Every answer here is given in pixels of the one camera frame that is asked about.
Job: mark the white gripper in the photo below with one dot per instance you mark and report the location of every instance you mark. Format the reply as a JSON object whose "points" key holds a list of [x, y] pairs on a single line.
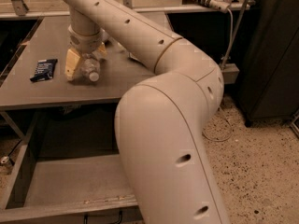
{"points": [[84, 42]]}

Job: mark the clear plastic water bottle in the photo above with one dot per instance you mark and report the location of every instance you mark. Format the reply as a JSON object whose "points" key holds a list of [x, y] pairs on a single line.
{"points": [[90, 68]]}

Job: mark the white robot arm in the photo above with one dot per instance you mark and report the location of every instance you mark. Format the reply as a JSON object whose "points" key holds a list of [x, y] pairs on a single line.
{"points": [[159, 121]]}

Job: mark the white labelled plastic bottle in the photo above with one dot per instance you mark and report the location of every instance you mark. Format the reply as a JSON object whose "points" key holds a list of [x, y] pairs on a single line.
{"points": [[133, 57]]}

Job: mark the open grey top drawer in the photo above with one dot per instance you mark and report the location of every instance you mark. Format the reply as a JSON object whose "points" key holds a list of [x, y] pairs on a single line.
{"points": [[68, 167]]}

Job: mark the dark blue snack packet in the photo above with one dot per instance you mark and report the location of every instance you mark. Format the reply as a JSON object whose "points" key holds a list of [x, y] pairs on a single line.
{"points": [[44, 70]]}

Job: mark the grey metal cabinet counter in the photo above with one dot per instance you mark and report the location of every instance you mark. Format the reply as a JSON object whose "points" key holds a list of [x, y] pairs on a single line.
{"points": [[118, 73]]}

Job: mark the dark cabinet at right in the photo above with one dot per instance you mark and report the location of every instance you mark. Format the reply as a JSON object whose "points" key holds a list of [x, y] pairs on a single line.
{"points": [[268, 83]]}

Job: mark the grey metal side bracket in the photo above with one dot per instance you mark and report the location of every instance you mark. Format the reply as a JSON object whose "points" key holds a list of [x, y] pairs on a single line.
{"points": [[230, 73]]}

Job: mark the metal shelf rail behind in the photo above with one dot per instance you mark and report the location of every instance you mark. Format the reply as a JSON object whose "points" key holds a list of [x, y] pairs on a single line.
{"points": [[31, 3]]}

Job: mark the black drawer handle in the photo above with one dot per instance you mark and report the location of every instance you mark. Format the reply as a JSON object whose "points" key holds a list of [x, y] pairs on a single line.
{"points": [[103, 220]]}

